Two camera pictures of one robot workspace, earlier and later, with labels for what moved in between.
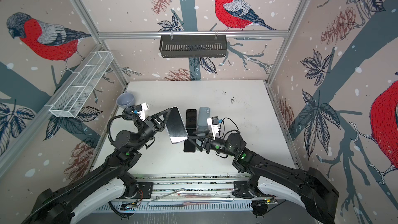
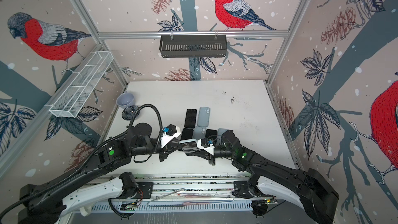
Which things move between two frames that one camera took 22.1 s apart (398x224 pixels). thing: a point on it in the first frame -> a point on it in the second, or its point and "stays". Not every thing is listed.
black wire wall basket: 176,46 stays
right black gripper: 210,143 -> 212,158
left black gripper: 153,125 -> 170,148
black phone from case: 188,147 -> 186,134
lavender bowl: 125,100 stays
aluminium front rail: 199,194 stays
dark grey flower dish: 127,113 stays
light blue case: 204,113 stays
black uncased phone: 190,119 stays
